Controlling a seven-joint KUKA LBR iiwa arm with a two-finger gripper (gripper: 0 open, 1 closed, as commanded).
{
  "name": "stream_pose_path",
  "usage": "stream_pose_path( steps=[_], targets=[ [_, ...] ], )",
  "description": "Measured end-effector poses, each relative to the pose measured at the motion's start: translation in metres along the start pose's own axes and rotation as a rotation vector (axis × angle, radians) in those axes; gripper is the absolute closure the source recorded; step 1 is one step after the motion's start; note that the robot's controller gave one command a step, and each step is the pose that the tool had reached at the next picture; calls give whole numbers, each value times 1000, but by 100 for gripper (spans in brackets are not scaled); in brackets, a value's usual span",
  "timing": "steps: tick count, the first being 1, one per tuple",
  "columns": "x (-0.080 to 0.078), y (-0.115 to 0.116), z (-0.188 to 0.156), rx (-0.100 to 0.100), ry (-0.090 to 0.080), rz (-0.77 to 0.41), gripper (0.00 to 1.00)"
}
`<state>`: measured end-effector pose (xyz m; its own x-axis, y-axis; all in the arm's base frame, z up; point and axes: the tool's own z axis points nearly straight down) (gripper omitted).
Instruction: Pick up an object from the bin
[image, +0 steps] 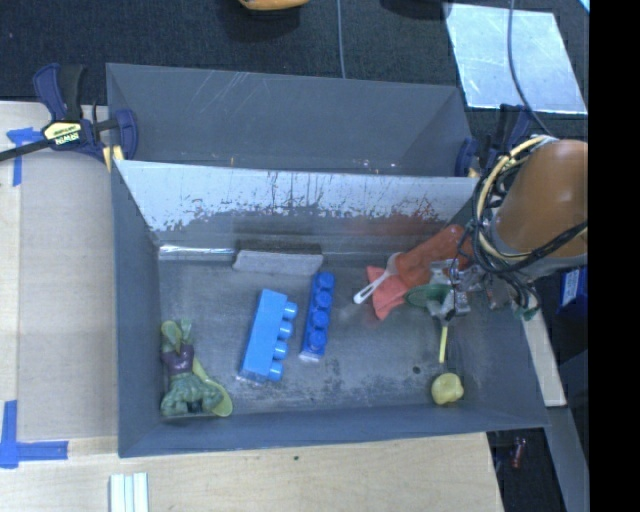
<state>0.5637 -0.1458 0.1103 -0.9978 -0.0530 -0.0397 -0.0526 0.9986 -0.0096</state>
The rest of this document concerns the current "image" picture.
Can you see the grey flat block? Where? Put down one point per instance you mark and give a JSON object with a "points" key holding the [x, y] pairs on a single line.
{"points": [[277, 261]]}

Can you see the yellow lumpy toy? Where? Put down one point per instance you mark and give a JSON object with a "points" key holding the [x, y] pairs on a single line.
{"points": [[446, 389]]}

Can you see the dark blue toy brick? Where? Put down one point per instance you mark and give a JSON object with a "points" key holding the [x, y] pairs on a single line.
{"points": [[317, 320]]}

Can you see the pale wood board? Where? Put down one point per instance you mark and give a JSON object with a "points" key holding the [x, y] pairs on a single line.
{"points": [[65, 300]]}

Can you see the orange-red toy squid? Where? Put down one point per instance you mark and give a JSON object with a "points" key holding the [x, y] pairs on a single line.
{"points": [[425, 255]]}

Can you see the small white toy spatula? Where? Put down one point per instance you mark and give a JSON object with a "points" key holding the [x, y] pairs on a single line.
{"points": [[370, 290]]}

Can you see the grey metal bin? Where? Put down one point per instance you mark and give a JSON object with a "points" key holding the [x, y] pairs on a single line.
{"points": [[350, 380]]}

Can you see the green toy figure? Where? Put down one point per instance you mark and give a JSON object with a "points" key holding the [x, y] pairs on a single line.
{"points": [[181, 385]]}

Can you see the green round toy lid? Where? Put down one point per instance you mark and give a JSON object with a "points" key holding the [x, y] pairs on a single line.
{"points": [[417, 296]]}

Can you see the thin yellow stick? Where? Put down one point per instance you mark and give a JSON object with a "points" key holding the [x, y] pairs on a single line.
{"points": [[443, 345]]}

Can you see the light blue toy brick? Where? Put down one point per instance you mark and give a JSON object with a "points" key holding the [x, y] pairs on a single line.
{"points": [[265, 335]]}

